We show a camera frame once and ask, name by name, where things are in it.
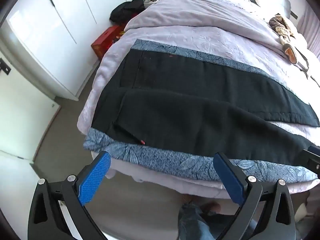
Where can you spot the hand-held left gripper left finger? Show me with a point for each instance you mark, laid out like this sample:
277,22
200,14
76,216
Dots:
95,177

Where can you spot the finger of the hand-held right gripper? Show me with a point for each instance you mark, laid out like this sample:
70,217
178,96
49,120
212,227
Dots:
312,158

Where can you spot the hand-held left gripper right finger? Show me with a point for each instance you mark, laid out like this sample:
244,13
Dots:
230,180

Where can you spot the black and blue-grey patterned pants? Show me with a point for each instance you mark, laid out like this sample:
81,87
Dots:
187,105

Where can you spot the person's leg in blue jeans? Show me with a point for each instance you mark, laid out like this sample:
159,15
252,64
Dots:
197,226

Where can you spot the white door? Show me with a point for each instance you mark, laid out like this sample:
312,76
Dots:
22,120

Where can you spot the pink curtain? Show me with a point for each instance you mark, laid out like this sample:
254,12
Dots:
310,27

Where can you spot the brown plush garment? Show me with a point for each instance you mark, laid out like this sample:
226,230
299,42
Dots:
283,28

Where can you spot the lavender textured bedspread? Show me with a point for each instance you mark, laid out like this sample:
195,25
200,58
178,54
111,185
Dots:
220,42

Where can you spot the red box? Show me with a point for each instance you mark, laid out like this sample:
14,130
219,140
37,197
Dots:
106,40

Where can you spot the black door hinge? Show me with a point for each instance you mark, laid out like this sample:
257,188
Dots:
4,66

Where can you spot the white wardrobe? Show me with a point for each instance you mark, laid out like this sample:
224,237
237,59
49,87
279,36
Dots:
45,37

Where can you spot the black bag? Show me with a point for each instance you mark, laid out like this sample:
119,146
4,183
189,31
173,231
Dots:
127,10

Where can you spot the lavender smooth comforter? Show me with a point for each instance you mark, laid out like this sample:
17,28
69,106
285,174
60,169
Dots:
200,10

